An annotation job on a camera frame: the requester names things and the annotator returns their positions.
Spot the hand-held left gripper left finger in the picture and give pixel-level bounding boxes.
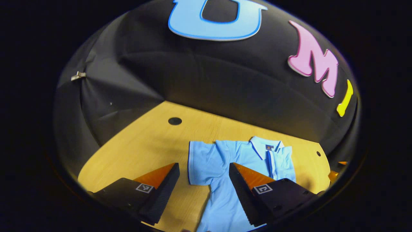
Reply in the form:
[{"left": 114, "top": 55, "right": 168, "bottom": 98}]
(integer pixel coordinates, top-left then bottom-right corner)
[{"left": 86, "top": 162, "right": 181, "bottom": 226}]

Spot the black backdrop cloth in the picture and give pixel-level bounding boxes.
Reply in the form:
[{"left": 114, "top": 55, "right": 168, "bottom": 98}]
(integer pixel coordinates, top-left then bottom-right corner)
[{"left": 53, "top": 0, "right": 361, "bottom": 174}]

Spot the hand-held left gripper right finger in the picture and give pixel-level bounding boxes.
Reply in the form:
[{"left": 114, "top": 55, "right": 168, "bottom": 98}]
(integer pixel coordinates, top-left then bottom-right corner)
[{"left": 229, "top": 162, "right": 325, "bottom": 227}]

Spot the light blue T-shirt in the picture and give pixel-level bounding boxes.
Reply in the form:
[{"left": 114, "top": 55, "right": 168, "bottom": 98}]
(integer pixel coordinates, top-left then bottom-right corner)
[{"left": 188, "top": 136, "right": 296, "bottom": 232}]

